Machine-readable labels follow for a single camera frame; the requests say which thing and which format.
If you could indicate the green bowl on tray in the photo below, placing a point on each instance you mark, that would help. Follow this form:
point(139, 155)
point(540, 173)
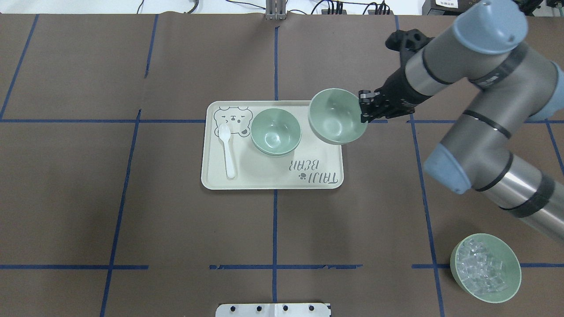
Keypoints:
point(276, 143)

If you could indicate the green bowl with ice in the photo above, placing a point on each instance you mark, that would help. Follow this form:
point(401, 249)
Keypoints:
point(486, 267)

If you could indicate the cream bear tray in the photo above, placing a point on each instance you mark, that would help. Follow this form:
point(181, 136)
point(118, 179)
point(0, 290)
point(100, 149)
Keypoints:
point(314, 164)

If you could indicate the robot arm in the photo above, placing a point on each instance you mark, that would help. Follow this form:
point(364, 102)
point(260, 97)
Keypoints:
point(486, 45)

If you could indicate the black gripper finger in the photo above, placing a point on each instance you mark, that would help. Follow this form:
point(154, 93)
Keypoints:
point(370, 103)

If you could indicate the aluminium frame post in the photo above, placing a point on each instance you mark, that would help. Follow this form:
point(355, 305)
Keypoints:
point(275, 10)

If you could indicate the black box device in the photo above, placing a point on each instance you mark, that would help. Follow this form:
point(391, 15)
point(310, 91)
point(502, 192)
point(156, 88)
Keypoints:
point(457, 7)

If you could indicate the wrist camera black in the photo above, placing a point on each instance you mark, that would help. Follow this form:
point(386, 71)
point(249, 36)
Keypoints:
point(407, 43)

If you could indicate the white plastic spoon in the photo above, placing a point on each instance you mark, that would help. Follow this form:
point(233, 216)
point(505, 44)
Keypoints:
point(224, 134)

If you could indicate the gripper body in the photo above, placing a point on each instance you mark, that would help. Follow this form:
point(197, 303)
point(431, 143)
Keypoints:
point(398, 93)

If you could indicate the white pedestal base plate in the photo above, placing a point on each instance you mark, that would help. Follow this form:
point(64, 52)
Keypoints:
point(308, 309)

